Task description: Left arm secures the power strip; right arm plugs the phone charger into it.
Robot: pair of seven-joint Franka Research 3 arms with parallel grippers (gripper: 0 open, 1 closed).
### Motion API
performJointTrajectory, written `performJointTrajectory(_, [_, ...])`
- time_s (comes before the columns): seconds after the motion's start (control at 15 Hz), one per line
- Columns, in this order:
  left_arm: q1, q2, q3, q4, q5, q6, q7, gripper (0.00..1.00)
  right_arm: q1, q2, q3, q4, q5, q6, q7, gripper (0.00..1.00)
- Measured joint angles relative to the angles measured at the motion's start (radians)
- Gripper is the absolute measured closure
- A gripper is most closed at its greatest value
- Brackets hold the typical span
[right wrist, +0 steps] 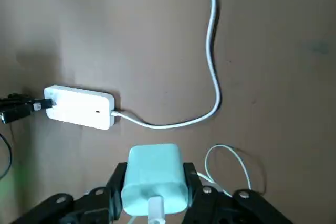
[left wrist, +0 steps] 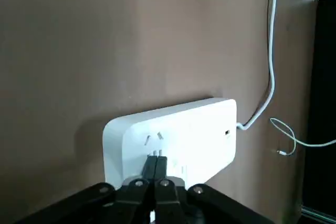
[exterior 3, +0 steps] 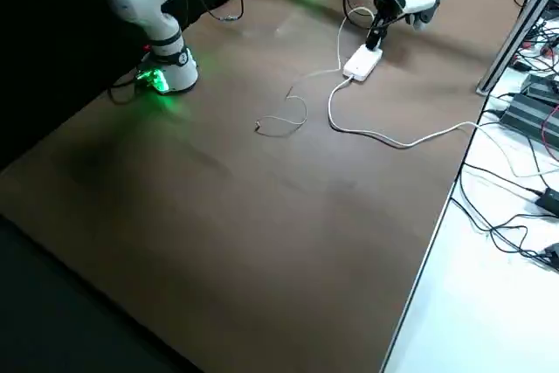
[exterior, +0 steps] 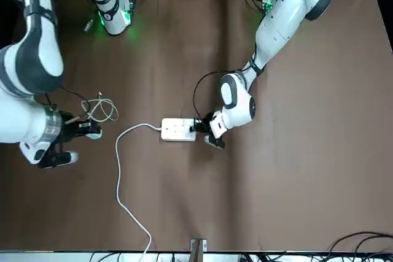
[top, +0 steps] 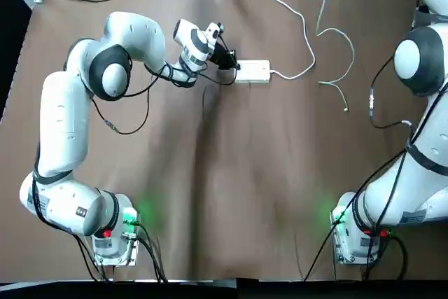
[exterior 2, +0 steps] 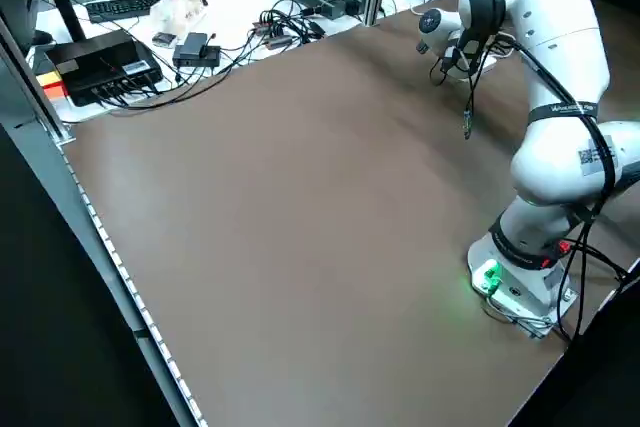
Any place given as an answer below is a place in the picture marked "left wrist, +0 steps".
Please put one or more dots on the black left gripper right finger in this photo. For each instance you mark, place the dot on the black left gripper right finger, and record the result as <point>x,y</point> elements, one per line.
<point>161,167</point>

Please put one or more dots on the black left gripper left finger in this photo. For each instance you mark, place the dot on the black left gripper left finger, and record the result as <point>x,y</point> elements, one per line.
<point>151,166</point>

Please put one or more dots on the white power strip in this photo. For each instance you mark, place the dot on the white power strip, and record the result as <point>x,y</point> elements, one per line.
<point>183,134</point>

